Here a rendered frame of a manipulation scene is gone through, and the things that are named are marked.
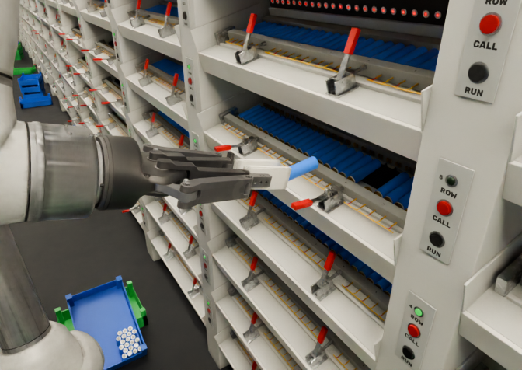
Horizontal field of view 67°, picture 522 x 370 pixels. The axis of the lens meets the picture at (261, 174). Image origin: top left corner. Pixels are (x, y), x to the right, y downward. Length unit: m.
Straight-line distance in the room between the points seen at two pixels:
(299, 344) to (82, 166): 0.69
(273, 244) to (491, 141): 0.56
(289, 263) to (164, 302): 1.04
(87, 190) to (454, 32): 0.38
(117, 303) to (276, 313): 0.85
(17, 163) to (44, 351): 0.70
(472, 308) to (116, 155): 0.43
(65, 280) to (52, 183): 1.71
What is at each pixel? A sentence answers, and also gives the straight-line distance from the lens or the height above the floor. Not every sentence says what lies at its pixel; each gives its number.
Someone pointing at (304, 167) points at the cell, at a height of 1.01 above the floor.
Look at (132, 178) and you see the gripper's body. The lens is 0.39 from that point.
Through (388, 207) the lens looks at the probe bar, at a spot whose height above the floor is 0.94.
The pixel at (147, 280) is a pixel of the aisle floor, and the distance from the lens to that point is 1.93.
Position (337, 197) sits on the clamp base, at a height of 0.92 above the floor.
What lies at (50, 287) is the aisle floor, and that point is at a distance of 2.05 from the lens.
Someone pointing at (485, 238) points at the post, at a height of 1.00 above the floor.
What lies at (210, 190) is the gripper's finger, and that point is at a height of 1.05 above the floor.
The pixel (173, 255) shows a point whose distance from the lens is 1.80.
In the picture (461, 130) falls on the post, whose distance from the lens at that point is 0.45.
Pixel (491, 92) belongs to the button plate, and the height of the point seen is 1.15.
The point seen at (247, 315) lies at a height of 0.34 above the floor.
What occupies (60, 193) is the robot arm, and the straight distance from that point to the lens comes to 0.37.
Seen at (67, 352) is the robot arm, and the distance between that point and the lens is 1.05.
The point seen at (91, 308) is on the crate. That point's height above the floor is 0.11.
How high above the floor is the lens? 1.25
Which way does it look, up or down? 27 degrees down
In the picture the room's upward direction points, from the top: straight up
